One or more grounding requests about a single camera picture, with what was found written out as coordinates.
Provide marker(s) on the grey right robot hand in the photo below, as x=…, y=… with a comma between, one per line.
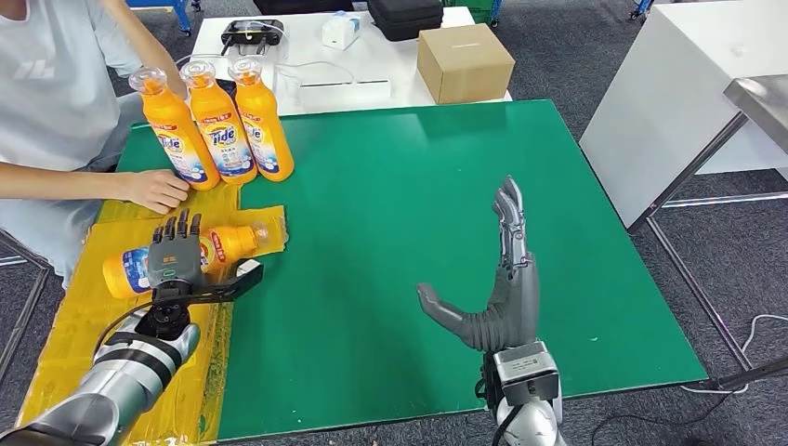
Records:
x=511, y=295

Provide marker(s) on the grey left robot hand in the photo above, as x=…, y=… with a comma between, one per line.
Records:
x=175, y=258

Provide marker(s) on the person's right hand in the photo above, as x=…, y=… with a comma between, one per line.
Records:
x=157, y=191

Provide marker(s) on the orange detergent bottle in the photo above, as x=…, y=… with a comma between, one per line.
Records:
x=224, y=141
x=178, y=144
x=268, y=138
x=231, y=243

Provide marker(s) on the person's right forearm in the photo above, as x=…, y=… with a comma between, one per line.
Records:
x=61, y=181

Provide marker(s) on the person's left forearm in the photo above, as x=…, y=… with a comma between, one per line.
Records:
x=135, y=37

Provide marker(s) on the person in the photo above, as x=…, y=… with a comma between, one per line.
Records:
x=49, y=92

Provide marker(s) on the green table mat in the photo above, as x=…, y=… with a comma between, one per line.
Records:
x=400, y=184

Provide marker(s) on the white power strip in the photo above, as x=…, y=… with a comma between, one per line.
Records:
x=345, y=93

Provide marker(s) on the brown cardboard box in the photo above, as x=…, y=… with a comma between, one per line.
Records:
x=463, y=64

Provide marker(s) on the black bag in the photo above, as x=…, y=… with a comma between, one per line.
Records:
x=304, y=5

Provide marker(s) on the white cabinet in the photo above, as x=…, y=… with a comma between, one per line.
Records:
x=665, y=111

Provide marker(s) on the white tissue box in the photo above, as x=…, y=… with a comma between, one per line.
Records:
x=340, y=29

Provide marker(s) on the white table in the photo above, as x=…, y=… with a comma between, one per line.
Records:
x=382, y=61

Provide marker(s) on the green crate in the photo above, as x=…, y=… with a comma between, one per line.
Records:
x=471, y=2

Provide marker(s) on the black hard case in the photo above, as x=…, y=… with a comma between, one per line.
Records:
x=405, y=17

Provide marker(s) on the steel table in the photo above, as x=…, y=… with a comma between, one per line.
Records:
x=763, y=102

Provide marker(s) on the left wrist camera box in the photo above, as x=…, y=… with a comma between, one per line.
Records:
x=243, y=277

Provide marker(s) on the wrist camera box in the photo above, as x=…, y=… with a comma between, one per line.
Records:
x=243, y=277
x=526, y=369

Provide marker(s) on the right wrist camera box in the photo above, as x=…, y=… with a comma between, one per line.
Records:
x=526, y=369

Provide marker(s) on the grey metal chair frame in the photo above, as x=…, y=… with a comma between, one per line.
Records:
x=36, y=303

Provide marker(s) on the blue metal frame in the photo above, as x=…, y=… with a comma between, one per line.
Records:
x=495, y=12
x=182, y=16
x=640, y=8

